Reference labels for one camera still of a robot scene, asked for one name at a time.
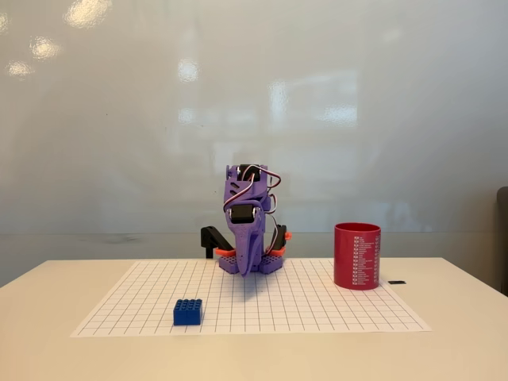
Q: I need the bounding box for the blue toy brick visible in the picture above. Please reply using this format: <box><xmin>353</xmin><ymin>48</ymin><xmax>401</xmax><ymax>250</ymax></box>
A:
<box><xmin>172</xmin><ymin>298</ymin><xmax>203</xmax><ymax>327</ymax></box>

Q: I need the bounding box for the red cup with white print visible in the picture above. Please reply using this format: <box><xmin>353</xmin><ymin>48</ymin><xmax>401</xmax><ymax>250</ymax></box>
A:
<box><xmin>333</xmin><ymin>222</ymin><xmax>383</xmax><ymax>292</ymax></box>

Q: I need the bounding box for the black table clamp orange knob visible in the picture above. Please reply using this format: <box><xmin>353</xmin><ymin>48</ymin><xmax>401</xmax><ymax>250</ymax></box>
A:
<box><xmin>269</xmin><ymin>224</ymin><xmax>294</xmax><ymax>256</ymax></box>

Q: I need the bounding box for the black table clamp orange pad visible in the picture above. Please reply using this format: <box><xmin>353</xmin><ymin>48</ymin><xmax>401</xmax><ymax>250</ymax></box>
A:
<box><xmin>199</xmin><ymin>225</ymin><xmax>240</xmax><ymax>260</ymax></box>

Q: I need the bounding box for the white grid paper sheet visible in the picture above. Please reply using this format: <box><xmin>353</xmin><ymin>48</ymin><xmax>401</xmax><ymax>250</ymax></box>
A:
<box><xmin>70</xmin><ymin>260</ymin><xmax>433</xmax><ymax>338</ymax></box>

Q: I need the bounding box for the white red servo cable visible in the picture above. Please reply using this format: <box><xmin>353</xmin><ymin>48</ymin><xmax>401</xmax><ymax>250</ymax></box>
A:
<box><xmin>222</xmin><ymin>165</ymin><xmax>284</xmax><ymax>255</ymax></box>

